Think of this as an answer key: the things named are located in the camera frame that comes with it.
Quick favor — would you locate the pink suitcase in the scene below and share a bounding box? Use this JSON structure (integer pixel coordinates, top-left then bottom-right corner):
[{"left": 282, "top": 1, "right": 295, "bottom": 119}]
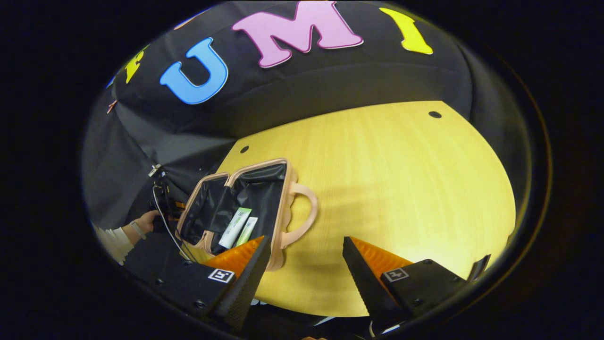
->
[{"left": 176, "top": 158, "right": 319, "bottom": 272}]

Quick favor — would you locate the pale green cream tube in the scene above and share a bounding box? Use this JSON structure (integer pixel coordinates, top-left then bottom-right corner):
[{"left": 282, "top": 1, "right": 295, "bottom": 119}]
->
[{"left": 235, "top": 216, "right": 259, "bottom": 247}]

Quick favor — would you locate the thin grey cable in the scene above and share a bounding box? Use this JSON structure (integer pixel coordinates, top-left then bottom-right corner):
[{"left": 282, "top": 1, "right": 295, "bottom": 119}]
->
[{"left": 152, "top": 185, "right": 196, "bottom": 263}]

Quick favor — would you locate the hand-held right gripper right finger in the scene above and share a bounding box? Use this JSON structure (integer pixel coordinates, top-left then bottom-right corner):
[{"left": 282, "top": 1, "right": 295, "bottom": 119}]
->
[{"left": 343, "top": 236, "right": 470, "bottom": 331}]

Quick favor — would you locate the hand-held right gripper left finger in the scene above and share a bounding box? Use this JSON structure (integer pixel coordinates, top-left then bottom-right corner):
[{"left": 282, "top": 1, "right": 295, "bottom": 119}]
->
[{"left": 142, "top": 236, "right": 273, "bottom": 331}]

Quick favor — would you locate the white cream tube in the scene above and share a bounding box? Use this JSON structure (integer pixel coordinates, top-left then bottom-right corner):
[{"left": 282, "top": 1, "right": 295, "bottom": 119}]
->
[{"left": 218, "top": 207, "right": 252, "bottom": 249}]

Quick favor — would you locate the dark flat panel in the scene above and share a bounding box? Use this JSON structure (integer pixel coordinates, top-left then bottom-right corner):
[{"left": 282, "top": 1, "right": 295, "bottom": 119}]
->
[{"left": 467, "top": 254, "right": 491, "bottom": 282}]

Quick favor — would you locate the black backdrop cloth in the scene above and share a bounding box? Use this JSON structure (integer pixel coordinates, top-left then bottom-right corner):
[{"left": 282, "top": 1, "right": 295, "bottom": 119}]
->
[{"left": 83, "top": 0, "right": 520, "bottom": 232}]

